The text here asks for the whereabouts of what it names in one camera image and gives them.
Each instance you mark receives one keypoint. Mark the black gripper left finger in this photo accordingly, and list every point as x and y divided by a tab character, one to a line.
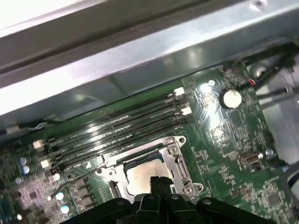
147	210

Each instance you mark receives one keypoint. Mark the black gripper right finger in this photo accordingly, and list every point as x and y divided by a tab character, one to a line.
180	210

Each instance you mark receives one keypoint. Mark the silver square CPU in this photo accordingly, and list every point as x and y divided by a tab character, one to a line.
142	177

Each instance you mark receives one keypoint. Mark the metal socket cover frame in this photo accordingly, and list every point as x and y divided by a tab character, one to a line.
173	163

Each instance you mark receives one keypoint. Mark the CPU socket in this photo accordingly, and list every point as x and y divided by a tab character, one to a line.
194	188

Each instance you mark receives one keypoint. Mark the green motherboard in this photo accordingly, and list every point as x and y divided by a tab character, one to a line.
233	144

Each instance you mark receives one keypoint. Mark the silver coin cell battery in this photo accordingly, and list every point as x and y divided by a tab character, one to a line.
231	98

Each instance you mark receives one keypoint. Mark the black and silver PC case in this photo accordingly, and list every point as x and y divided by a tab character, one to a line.
140	70

